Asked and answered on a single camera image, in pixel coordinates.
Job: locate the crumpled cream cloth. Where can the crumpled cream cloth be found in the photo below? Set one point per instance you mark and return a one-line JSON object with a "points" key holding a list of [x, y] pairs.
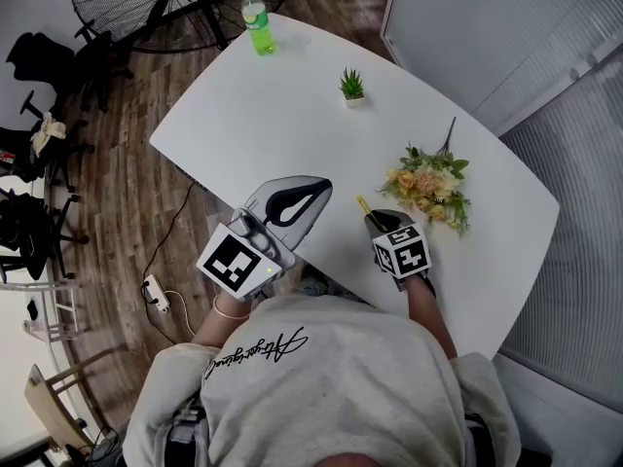
{"points": [[47, 132]]}

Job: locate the cream sweatshirt with script print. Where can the cream sweatshirt with script print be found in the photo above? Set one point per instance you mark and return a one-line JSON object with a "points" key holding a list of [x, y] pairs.
{"points": [[316, 392]]}

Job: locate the white power strip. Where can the white power strip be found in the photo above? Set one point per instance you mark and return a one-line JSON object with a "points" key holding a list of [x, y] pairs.
{"points": [[156, 294]]}

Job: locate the green soda bottle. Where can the green soda bottle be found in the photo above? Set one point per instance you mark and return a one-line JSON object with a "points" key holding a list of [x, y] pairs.
{"points": [[260, 37]]}

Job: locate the person's left forearm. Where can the person's left forearm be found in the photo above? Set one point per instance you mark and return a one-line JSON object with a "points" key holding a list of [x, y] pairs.
{"points": [[214, 326]]}

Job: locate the small black object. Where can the small black object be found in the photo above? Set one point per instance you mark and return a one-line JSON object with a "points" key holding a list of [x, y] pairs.
{"points": [[31, 309]]}

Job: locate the white step stool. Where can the white step stool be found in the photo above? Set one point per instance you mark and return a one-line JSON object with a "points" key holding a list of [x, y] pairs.
{"points": [[56, 304]]}

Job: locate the black office chair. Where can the black office chair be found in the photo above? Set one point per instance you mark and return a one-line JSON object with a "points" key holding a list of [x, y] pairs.
{"points": [[41, 56], [19, 158], [22, 231]]}

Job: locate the person's left shoe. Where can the person's left shoe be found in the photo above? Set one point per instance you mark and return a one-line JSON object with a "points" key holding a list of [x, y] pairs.
{"points": [[312, 280]]}

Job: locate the dark desk control panel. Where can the dark desk control panel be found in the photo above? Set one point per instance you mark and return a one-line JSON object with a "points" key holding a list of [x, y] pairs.
{"points": [[192, 177]]}

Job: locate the small red packet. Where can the small red packet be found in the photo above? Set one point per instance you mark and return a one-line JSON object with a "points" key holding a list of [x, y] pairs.
{"points": [[6, 156]]}

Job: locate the person's right forearm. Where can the person's right forearm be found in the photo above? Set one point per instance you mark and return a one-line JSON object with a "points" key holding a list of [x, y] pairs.
{"points": [[430, 324]]}

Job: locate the small potted green plant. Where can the small potted green plant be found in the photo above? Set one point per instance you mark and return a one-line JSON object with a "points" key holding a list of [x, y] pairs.
{"points": [[351, 85]]}

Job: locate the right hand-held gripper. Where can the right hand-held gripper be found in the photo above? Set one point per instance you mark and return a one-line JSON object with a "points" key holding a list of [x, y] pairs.
{"points": [[406, 256]]}

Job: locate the light wooden chair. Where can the light wooden chair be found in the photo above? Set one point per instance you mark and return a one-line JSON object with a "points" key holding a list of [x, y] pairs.
{"points": [[44, 402]]}

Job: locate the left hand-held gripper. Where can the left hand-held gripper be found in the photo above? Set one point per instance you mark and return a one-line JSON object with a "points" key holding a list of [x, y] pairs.
{"points": [[231, 263]]}

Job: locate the yellow flower bouquet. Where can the yellow flower bouquet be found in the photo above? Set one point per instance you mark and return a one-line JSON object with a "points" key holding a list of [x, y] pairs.
{"points": [[428, 183]]}

